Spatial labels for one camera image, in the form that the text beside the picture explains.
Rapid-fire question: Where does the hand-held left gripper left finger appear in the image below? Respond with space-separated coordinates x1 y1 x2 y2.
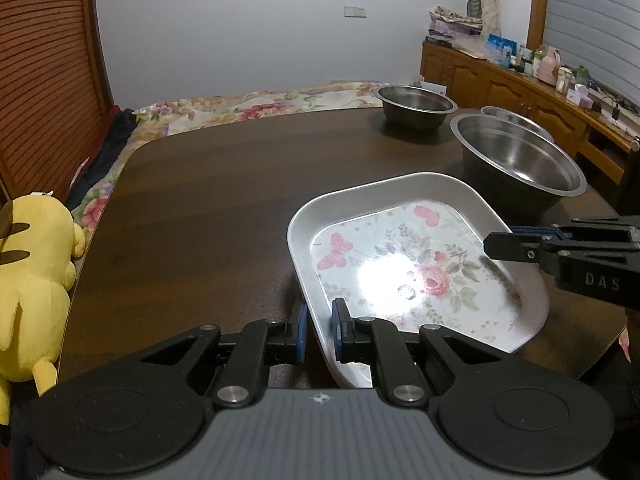
140 300 308 408

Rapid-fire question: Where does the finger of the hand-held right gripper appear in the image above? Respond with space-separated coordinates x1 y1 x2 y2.
511 216 640 243
484 231 558 266

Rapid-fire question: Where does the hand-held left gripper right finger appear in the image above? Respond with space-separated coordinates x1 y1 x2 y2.
332 297 501 405

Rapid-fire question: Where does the white floral square plate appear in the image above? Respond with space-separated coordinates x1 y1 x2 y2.
287 172 551 388

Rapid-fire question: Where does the large stainless steel bowl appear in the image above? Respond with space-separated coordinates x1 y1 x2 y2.
450 114 587 221

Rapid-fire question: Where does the small stainless steel bowl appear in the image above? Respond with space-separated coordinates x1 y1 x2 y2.
480 105 556 143

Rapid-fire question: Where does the medium stainless steel bowl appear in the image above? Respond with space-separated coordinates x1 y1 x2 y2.
374 85 458 131

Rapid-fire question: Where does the pink tissue box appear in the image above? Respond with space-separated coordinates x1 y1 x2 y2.
567 85 596 108

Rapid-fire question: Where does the wooden cabinet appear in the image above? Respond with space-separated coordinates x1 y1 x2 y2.
420 40 640 186

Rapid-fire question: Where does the pink flask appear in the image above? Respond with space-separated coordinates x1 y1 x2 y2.
539 46 560 83

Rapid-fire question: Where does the white paper box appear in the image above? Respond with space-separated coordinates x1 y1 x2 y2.
415 75 448 96

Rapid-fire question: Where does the blue box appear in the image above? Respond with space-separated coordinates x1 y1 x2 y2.
487 34 516 67

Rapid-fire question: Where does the grey window blind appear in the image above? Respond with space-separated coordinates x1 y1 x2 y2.
542 0 640 126

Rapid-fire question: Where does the stack of folded cloths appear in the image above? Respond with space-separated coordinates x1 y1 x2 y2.
427 6 483 42

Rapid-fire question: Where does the dark cloth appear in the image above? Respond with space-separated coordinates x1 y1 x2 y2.
65 106 138 211

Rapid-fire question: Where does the yellow plush toy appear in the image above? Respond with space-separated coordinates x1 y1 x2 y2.
0 192 86 426

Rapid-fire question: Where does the wooden window frame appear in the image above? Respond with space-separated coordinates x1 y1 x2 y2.
525 0 551 56

